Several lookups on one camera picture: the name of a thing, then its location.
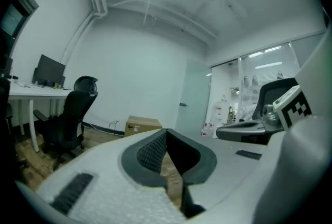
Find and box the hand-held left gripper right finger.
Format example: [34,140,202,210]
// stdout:
[165,128,270,219]

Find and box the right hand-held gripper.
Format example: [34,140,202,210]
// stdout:
[272,17,332,131]

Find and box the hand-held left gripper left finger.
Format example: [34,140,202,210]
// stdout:
[36,128,187,224]

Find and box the black mesh office chair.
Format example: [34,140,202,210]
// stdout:
[216,77,299,146]
[33,75,99,171]

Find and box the brown cardboard box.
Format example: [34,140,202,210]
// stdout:
[123,115,163,137]

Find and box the frosted glass door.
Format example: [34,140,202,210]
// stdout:
[176,59,212,135]

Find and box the long white desk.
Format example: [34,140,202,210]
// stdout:
[7,80,75,153]

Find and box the black computer monitor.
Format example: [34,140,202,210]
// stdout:
[0,56,13,79]
[32,54,66,87]

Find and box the dark window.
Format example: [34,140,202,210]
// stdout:
[1,0,39,39]

